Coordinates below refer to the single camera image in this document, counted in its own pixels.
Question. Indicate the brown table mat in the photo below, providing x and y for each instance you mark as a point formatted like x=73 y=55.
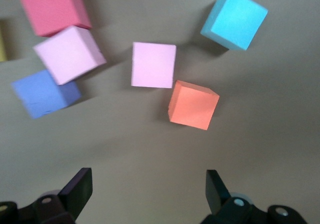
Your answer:
x=150 y=146

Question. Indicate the yellow foam cube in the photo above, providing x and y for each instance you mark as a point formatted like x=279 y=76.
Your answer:
x=2 y=41

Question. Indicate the light pink foam cube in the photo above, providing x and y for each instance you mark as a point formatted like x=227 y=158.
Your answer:
x=70 y=55
x=152 y=65

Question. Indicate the violet blue foam cube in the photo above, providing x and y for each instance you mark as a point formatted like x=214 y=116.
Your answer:
x=40 y=96

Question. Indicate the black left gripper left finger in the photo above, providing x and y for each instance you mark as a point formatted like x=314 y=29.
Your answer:
x=75 y=191

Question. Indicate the deep pink foam cube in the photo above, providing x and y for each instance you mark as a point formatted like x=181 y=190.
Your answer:
x=52 y=9

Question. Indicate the light blue foam cube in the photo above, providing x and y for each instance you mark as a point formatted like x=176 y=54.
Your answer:
x=235 y=21

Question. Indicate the orange foam cube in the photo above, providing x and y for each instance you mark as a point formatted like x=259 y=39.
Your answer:
x=192 y=106

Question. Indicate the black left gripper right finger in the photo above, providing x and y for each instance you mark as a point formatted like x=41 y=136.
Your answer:
x=215 y=194

